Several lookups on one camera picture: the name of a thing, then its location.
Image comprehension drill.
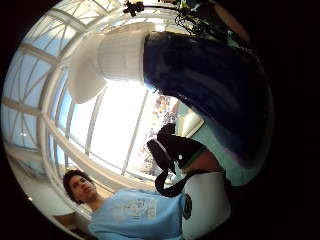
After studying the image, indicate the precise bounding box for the person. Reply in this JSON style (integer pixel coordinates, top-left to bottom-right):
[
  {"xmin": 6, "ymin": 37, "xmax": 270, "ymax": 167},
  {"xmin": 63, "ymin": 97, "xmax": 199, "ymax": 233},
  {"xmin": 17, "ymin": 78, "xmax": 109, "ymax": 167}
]
[{"xmin": 62, "ymin": 169, "xmax": 188, "ymax": 240}]

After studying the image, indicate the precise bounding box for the black camera on mount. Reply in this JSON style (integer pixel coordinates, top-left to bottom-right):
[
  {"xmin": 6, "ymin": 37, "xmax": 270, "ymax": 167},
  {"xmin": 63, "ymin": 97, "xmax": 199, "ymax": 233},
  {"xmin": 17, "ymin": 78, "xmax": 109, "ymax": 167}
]
[{"xmin": 122, "ymin": 0, "xmax": 145, "ymax": 18}]

